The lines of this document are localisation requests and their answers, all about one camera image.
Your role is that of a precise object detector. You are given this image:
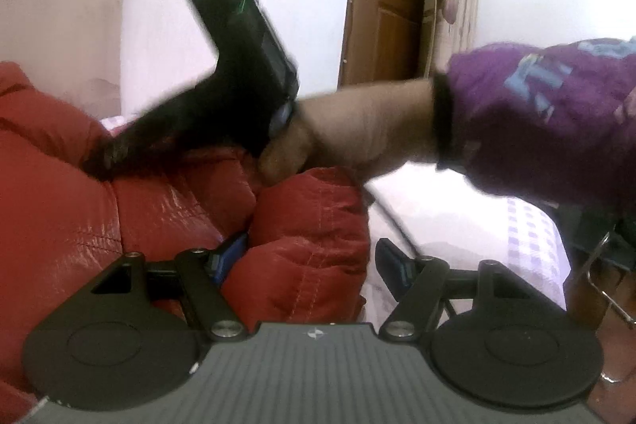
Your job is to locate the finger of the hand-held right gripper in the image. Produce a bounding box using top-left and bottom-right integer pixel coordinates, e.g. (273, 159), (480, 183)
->
(82, 74), (214, 182)

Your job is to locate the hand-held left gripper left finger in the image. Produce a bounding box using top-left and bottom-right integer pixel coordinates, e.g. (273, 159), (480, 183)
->
(91, 232), (249, 341)

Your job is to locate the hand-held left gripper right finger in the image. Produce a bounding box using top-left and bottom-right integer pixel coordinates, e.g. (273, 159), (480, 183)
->
(374, 238), (543, 341)

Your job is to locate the red puffer jacket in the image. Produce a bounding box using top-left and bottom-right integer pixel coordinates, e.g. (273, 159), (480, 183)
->
(0, 60), (371, 415)

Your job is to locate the person's right forearm purple sleeve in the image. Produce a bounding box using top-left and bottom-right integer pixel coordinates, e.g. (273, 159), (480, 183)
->
(297, 37), (636, 212)

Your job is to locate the person's right hand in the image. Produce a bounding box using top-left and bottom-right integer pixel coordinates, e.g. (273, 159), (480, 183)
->
(257, 102), (326, 187)

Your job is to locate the pink checkered bed sheet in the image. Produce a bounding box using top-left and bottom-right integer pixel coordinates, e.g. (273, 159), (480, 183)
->
(99, 113), (568, 312)

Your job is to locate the black cable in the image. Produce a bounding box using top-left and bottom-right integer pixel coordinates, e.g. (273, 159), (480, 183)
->
(359, 186), (423, 260)

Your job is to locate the metal frame chair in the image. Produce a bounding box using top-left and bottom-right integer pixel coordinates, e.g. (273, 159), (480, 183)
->
(564, 200), (636, 424)

